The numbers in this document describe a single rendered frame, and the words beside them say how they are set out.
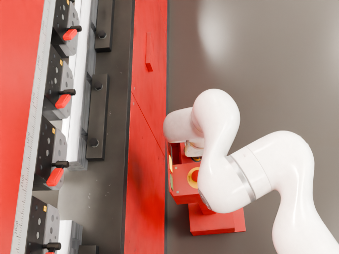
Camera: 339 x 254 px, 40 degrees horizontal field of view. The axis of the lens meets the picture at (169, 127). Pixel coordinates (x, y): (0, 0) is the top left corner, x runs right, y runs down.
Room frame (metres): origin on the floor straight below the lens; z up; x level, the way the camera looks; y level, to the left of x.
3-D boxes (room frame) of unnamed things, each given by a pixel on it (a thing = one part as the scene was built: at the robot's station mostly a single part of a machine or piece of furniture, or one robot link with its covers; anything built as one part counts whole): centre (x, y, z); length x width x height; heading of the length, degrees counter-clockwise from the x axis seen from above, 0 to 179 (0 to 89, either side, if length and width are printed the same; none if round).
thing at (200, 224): (0.48, -0.06, 0.06); 0.25 x 0.20 x 0.12; 73
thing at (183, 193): (0.49, -0.03, 0.75); 0.20 x 0.16 x 0.18; 163
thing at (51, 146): (0.53, 0.34, 1.18); 0.15 x 0.09 x 0.17; 159
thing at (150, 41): (1.08, -0.04, 0.59); 0.15 x 0.02 x 0.07; 159
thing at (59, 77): (0.72, 0.26, 1.18); 0.15 x 0.09 x 0.17; 159
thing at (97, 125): (0.73, 0.20, 0.89); 0.30 x 0.05 x 0.03; 159
